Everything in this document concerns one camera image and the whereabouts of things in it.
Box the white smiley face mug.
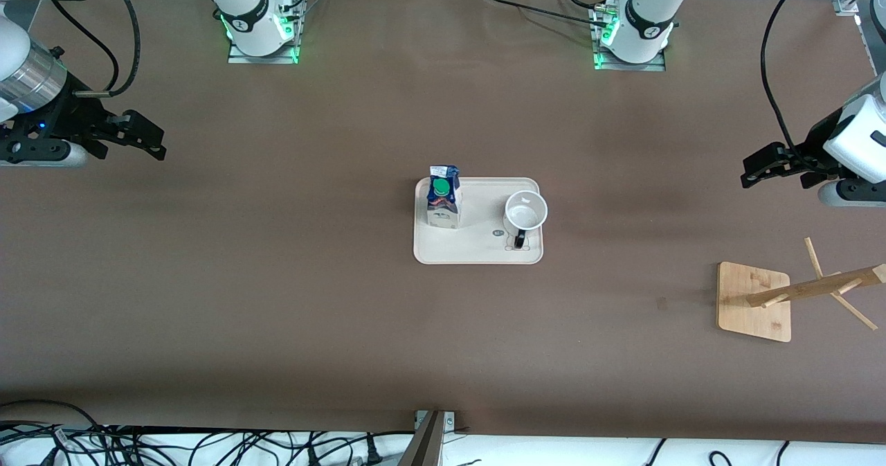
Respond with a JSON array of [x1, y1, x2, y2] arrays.
[[503, 190, 549, 250]]

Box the blue white milk carton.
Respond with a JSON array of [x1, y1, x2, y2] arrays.
[[425, 165, 462, 230]]

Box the cream rabbit print tray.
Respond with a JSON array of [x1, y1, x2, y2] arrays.
[[413, 177, 544, 265]]

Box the wooden mug tree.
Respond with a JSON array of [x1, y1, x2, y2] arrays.
[[716, 236, 886, 343]]

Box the aluminium profile bar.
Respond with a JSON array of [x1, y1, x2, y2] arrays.
[[398, 411, 455, 466]]

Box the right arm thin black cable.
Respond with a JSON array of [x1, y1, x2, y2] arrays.
[[52, 0, 120, 93]]

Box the right arm thick black cable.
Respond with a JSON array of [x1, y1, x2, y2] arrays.
[[73, 0, 141, 100]]

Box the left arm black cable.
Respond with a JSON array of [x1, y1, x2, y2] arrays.
[[760, 0, 824, 162]]

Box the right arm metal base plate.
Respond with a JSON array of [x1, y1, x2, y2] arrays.
[[228, 0, 300, 64]]

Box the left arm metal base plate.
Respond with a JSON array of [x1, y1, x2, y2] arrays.
[[592, 9, 667, 72]]

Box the looping black floor cable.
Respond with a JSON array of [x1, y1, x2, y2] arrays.
[[0, 400, 111, 446]]

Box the long black base cable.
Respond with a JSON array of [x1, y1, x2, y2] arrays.
[[483, 0, 611, 29]]

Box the tangled black floor cables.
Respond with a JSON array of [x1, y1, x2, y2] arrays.
[[0, 421, 416, 466]]

